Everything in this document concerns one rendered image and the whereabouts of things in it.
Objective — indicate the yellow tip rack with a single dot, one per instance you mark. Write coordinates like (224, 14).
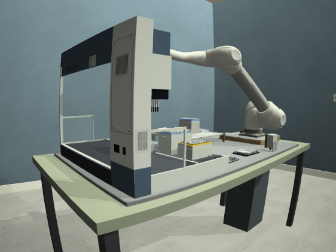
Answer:
(198, 149)

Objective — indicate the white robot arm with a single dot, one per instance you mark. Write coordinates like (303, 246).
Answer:
(259, 113)

